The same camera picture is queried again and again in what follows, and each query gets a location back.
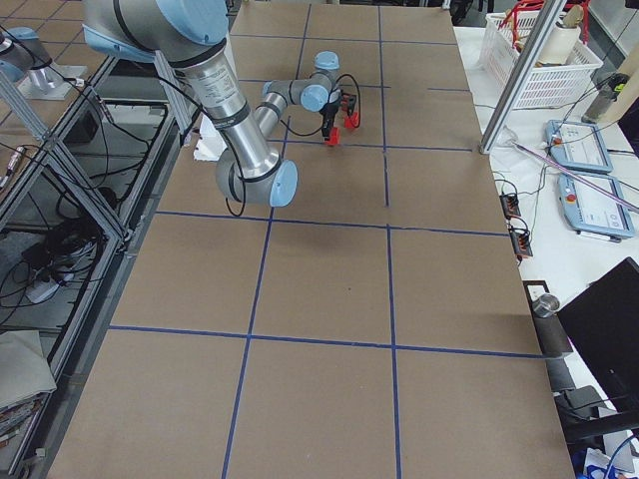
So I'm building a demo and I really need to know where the aluminium frame post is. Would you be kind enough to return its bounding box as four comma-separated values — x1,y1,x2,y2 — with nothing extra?
479,0,566,155

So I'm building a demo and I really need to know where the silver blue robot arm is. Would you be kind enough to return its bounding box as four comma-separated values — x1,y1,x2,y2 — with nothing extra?
1,27,71,101
83,1,339,208

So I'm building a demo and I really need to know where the grey cloth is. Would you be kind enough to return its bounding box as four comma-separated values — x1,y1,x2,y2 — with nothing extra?
1,330,57,408

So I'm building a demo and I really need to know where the teach pendant upper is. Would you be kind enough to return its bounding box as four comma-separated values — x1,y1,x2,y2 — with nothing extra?
545,120,613,174

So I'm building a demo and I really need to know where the small relay box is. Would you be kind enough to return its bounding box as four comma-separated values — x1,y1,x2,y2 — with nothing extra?
508,227,533,259
499,193,521,220

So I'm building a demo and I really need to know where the small relay box lower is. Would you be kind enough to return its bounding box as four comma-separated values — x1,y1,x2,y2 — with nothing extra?
508,227,533,259

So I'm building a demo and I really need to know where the white plastic basket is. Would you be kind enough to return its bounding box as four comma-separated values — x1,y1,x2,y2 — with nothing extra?
479,1,603,109

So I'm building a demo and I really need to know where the metal cup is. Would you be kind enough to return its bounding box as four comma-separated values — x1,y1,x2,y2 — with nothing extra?
531,292,561,318

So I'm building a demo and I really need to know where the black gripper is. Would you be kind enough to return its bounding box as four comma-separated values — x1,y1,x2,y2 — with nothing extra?
320,102,339,143

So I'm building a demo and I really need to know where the small relay box upper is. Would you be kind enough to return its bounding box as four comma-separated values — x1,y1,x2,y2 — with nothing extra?
499,193,521,220

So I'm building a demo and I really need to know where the grabber stick tool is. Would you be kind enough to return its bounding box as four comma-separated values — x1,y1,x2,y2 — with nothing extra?
511,140,639,216

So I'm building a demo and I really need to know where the black laptop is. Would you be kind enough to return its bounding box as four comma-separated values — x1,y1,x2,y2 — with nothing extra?
558,257,638,443

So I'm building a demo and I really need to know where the teach pendant lower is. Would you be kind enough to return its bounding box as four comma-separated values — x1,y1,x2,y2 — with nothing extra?
558,173,636,241

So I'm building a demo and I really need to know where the teach pendant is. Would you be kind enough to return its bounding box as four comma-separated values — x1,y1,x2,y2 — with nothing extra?
545,120,613,174
558,173,636,241

